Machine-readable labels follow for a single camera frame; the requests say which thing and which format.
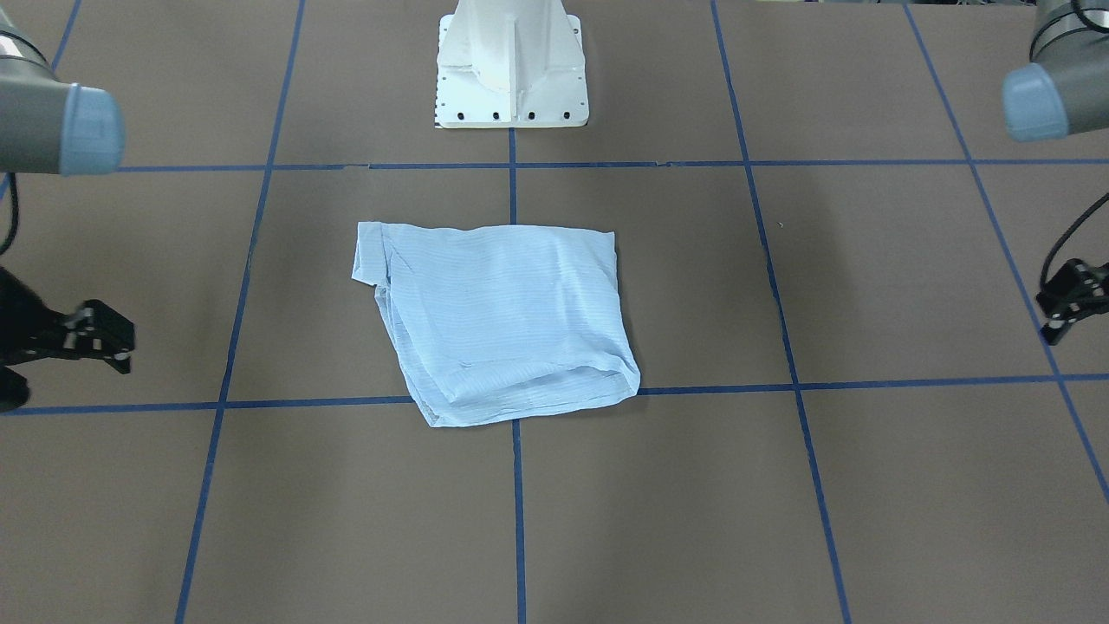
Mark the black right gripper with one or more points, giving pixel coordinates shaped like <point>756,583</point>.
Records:
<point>24,322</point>

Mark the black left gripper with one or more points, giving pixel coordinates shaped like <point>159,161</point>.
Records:
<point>1077,290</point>

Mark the light blue button-up shirt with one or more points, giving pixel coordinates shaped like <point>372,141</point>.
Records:
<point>500,323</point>

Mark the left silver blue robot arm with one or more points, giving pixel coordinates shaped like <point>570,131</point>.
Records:
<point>1062,91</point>

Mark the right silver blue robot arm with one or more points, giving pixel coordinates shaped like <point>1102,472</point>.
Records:
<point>49,126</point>

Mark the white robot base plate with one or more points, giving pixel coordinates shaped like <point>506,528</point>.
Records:
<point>510,65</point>

